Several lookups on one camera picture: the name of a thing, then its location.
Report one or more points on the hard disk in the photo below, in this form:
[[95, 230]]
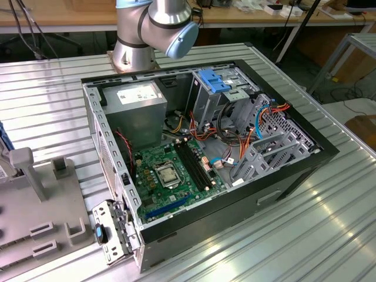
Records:
[[3, 158]]

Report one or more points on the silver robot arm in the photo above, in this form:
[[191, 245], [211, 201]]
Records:
[[164, 23]]

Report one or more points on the grey disk bay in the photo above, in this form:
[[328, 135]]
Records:
[[258, 163]]

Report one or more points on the black RAM slot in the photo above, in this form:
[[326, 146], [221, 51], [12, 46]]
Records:
[[193, 166], [197, 166], [189, 166], [201, 166]]

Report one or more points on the silver CPU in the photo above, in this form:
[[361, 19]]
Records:
[[167, 177]]

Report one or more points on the CPU socket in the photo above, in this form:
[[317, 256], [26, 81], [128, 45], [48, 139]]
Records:
[[155, 168]]

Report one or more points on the silver drive cage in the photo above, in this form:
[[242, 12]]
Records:
[[202, 100]]

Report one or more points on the grey power supply unit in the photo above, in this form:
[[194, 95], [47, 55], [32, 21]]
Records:
[[138, 117]]

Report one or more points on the black case fan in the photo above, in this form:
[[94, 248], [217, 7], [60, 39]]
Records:
[[129, 152]]

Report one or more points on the blue plastic drive latch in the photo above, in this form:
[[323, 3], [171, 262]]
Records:
[[216, 85]]

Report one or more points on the green motherboard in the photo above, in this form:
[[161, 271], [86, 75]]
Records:
[[164, 202]]

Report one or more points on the blue expansion slot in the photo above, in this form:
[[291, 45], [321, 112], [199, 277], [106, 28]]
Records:
[[167, 207]]

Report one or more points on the black open PC case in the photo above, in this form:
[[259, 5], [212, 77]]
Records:
[[220, 211]]

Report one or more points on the silver hinged slot retainer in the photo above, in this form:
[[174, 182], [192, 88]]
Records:
[[107, 214]]

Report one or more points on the blue black latch knob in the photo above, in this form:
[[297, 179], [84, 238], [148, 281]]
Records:
[[100, 232]]

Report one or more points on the grey parts rack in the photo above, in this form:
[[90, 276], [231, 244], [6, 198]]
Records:
[[58, 205]]

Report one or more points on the black slanted pole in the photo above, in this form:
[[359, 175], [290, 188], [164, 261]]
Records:
[[299, 29]]

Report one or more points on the white cardboard box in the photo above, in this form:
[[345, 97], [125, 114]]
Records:
[[286, 12]]

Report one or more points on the long wooden desk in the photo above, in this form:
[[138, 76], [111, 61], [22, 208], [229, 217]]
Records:
[[73, 14]]

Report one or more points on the brown cardboard box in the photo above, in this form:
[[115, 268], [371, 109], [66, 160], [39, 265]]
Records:
[[364, 129]]

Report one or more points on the aluminium frame table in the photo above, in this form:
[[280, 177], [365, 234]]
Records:
[[364, 37]]

